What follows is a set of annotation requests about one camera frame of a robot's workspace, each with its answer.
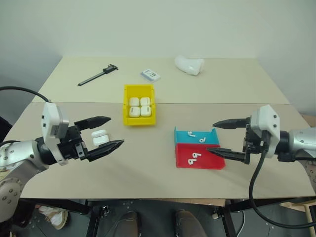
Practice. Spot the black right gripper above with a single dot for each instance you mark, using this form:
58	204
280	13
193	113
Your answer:
253	143

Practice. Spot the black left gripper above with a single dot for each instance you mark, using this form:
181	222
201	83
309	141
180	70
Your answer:
71	143

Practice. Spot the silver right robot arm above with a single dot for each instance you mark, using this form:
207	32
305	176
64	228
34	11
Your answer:
300	143

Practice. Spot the yellow plastic bin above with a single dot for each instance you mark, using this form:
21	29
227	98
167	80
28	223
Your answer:
127	118

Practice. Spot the small white printed card box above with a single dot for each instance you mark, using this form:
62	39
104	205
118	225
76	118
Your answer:
150	75

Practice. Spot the red plastic tray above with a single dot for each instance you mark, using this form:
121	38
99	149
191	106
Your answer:
209	161

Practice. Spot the blue plastic tray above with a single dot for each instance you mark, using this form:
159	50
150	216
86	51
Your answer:
182	137

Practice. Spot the black vernier caliper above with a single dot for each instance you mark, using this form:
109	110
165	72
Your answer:
97	76

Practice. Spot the white curved plastic part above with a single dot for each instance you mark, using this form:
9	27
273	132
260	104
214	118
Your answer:
188	64

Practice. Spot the dark brown rounded shape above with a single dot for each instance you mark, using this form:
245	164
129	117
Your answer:
127	224
188	224

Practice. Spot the white sneaker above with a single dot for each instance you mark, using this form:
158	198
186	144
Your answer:
55	217

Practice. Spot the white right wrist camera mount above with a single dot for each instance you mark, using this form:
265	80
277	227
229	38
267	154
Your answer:
267	121

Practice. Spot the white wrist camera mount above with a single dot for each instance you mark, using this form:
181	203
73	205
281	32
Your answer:
53	118
267	121

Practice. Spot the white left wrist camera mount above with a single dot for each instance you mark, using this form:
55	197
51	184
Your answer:
53	118

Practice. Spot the black metal table frame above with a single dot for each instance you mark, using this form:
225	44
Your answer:
74	207

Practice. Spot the light wooden frame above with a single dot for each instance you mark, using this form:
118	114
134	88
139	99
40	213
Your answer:
307	209

